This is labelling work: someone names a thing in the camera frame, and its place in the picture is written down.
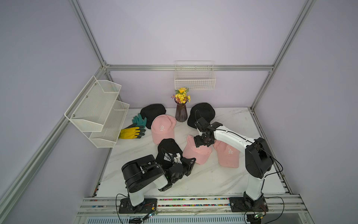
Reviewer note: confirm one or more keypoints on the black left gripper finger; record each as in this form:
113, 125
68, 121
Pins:
188, 165
165, 157

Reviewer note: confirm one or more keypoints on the yellow flower bouquet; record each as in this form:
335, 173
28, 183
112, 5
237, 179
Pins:
181, 96

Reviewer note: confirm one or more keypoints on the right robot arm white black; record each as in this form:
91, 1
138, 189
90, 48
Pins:
258, 159

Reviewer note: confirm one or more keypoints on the black cap white patch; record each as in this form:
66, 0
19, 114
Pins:
172, 147

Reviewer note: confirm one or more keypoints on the aluminium back crossbar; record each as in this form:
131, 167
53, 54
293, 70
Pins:
113, 67

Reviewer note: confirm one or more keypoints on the green rubber glove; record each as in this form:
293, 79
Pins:
139, 120

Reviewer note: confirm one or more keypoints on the yellow black work glove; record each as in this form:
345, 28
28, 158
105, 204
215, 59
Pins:
132, 133

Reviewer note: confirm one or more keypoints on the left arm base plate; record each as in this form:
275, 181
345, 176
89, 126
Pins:
149, 205

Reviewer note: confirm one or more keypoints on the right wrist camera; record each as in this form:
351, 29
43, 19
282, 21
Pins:
202, 125

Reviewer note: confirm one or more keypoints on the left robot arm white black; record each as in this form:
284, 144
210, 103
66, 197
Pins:
162, 172

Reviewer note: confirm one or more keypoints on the white mesh two-tier shelf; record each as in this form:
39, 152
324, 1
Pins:
98, 113

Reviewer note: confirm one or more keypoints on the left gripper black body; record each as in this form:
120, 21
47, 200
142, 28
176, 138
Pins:
176, 179

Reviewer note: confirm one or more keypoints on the aluminium frame post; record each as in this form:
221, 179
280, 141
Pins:
80, 15
303, 14

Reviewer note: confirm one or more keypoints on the aluminium frame post left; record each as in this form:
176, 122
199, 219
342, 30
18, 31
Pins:
80, 15

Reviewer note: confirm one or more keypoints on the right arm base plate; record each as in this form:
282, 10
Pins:
246, 204

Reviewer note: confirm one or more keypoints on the dark purple glass vase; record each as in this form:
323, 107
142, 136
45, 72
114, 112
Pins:
181, 111

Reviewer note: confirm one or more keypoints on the pink cap LA logo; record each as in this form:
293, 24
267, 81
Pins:
228, 156

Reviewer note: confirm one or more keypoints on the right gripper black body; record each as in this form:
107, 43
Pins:
202, 140

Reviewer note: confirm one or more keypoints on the white wire wall basket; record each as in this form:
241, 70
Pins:
194, 80

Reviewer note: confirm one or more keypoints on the pink cap white R logo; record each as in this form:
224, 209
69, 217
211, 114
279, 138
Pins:
163, 128

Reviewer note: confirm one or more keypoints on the aluminium front rail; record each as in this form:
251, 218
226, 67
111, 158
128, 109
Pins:
283, 209

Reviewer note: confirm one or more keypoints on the aluminium frame post right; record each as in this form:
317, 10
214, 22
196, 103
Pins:
303, 14

